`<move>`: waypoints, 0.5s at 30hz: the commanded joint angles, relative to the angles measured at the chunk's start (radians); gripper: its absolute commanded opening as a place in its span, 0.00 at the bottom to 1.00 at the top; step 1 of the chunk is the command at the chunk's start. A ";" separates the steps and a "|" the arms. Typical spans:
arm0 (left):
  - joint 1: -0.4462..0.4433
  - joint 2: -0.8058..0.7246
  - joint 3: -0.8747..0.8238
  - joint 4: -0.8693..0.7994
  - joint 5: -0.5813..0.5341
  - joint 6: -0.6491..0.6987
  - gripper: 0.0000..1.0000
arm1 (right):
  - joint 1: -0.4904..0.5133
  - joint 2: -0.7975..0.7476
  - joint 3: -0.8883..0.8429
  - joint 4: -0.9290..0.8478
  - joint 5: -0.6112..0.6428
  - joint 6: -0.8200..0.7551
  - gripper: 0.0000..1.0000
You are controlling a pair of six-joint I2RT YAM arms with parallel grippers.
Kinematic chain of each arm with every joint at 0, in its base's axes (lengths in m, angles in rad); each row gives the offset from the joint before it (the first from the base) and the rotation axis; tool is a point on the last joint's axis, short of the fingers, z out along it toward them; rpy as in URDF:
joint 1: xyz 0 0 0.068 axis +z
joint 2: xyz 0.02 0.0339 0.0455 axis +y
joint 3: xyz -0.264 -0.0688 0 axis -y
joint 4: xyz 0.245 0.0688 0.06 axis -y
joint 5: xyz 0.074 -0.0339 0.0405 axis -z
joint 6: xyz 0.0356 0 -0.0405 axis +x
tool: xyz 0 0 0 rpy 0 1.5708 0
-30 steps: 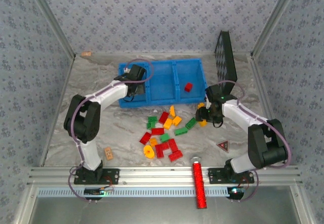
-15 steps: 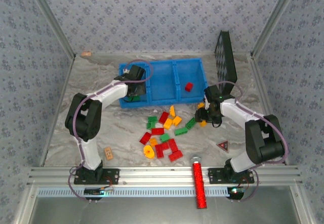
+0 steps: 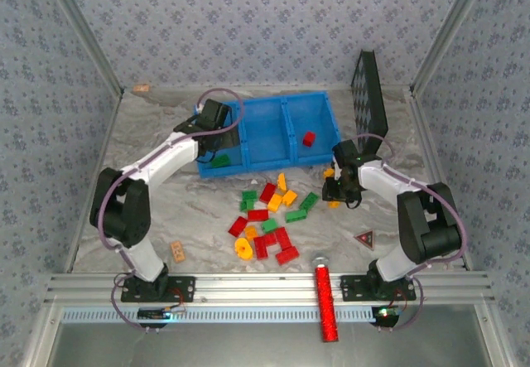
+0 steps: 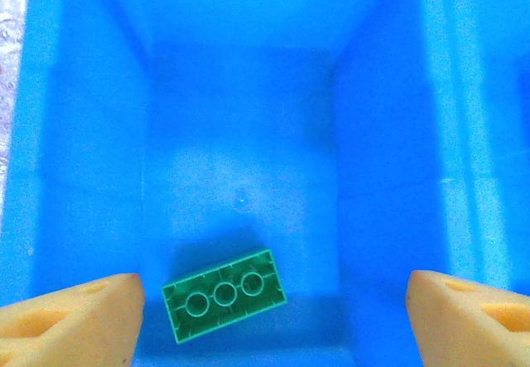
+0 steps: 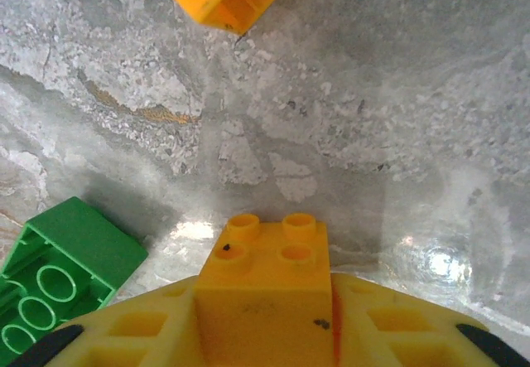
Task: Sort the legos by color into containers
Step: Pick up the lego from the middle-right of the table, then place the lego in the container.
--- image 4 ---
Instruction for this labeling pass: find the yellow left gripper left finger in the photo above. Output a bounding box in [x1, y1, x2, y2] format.
[0, 273, 146, 367]

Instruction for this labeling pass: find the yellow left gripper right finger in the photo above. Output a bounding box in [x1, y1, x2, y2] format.
[405, 269, 530, 367]

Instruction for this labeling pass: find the green lego brick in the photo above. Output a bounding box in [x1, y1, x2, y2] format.
[161, 248, 287, 345]

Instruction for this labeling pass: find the blue plastic bin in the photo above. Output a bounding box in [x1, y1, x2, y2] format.
[0, 0, 475, 367]
[445, 0, 530, 367]

